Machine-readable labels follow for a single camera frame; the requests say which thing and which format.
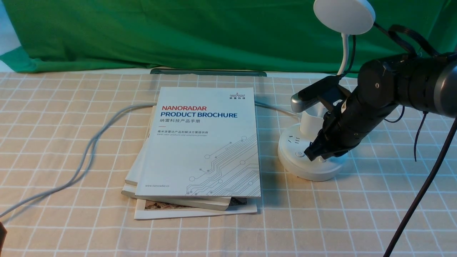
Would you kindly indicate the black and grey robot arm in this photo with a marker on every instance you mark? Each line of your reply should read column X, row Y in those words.
column 426, row 84

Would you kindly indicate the dark flat bar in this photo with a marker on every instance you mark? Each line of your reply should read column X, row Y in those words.
column 207, row 72

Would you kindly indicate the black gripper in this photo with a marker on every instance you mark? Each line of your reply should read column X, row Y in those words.
column 347, row 125

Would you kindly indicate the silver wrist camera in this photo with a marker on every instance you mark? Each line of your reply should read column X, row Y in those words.
column 326, row 91

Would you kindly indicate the bottom white magazine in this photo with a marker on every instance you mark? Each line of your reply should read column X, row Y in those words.
column 150, row 210

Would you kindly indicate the white desk lamp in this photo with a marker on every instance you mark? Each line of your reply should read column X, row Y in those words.
column 349, row 18

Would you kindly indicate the white Nanoradar product brochure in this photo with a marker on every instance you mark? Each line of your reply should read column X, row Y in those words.
column 202, row 143

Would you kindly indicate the grey middle book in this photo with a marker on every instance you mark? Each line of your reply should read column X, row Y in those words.
column 132, row 178

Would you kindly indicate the beige grid tablecloth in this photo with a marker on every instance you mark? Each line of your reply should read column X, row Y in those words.
column 47, row 120

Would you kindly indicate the green backdrop cloth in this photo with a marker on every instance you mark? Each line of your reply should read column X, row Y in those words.
column 264, row 35

